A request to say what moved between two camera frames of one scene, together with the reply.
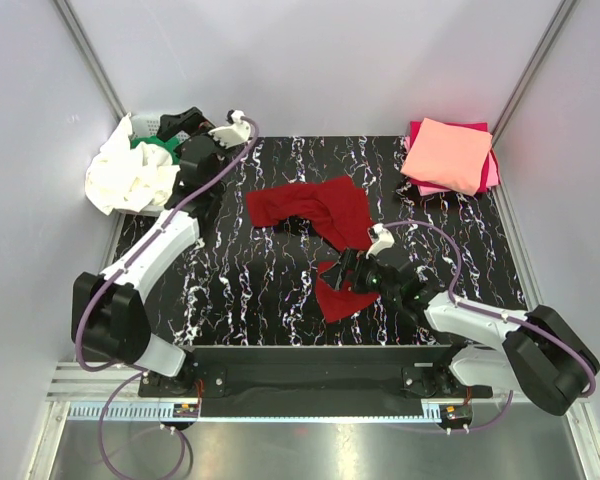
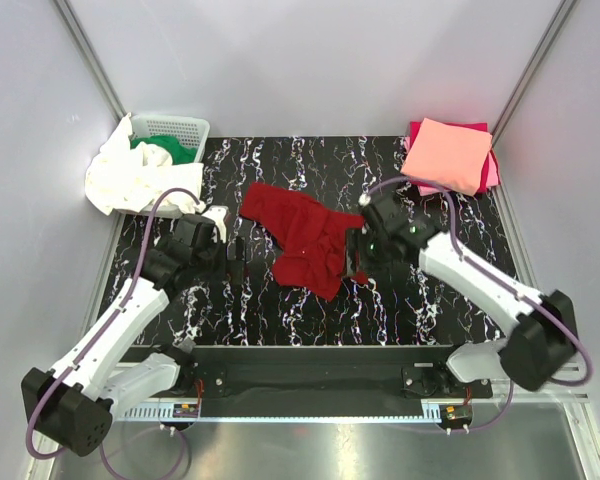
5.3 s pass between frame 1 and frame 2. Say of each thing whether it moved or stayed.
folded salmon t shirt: stayed
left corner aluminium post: stayed
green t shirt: stayed
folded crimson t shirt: stayed
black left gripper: moved
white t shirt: stayed
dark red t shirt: moved
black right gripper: moved
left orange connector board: stayed
